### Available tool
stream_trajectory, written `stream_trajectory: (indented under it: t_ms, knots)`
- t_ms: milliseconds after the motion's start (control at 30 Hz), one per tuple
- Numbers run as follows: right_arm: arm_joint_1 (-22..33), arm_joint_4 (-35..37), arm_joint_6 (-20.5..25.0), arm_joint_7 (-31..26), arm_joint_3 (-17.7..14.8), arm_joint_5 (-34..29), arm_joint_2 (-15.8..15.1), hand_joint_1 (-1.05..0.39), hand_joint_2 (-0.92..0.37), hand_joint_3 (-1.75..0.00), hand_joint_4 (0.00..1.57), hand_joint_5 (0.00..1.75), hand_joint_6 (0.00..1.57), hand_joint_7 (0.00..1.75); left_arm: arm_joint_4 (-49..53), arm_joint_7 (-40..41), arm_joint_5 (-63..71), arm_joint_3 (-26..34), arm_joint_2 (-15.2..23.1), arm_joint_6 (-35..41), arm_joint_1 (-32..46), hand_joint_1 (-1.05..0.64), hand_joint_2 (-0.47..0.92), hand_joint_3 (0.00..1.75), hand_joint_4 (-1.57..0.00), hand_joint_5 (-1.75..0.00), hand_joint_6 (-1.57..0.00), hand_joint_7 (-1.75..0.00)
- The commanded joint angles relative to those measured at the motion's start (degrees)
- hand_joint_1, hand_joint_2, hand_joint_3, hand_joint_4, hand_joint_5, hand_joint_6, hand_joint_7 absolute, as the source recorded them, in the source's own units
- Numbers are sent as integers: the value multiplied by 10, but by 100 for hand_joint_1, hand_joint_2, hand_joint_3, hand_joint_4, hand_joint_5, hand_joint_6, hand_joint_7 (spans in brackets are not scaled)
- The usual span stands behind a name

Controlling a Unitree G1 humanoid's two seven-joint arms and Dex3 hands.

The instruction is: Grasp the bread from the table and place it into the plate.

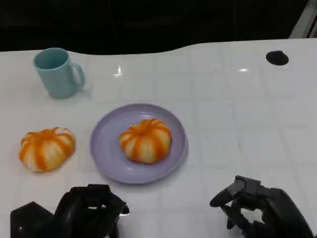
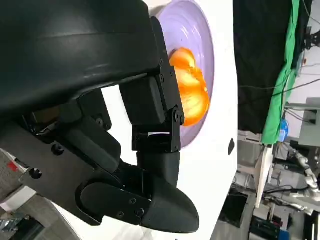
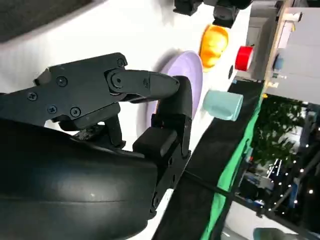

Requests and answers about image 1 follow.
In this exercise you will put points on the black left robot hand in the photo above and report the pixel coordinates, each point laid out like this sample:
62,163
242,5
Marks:
84,213

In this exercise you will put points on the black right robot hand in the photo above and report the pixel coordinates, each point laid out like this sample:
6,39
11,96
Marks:
272,213

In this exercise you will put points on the orange and white bread roll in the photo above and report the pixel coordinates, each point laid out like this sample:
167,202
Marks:
145,140
46,150

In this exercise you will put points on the lilac plate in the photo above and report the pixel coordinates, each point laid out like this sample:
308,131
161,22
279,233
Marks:
109,148

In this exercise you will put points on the pale green mug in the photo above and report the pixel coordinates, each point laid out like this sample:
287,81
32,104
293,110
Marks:
57,74

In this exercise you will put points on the black round table grommet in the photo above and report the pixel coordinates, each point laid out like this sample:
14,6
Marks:
277,58

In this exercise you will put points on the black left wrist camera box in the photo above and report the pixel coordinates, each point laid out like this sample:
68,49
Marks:
29,221

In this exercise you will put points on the white metal frame post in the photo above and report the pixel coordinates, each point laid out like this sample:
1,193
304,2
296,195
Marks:
305,21

